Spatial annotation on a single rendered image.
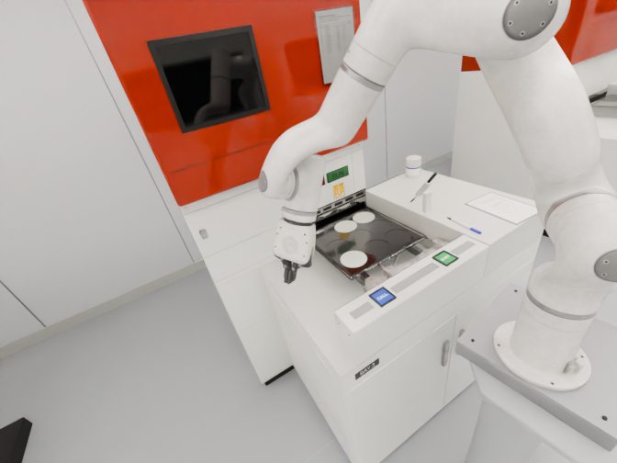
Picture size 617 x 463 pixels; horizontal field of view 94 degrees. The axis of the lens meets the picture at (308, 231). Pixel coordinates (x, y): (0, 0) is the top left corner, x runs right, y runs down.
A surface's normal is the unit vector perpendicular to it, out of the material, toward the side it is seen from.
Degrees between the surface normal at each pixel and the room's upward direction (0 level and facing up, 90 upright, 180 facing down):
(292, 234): 67
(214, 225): 90
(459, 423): 0
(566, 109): 72
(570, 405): 3
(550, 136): 95
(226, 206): 90
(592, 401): 3
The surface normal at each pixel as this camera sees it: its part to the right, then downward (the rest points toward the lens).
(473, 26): -0.84, 0.39
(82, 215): 0.49, 0.39
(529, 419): -0.17, -0.83
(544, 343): -0.66, 0.46
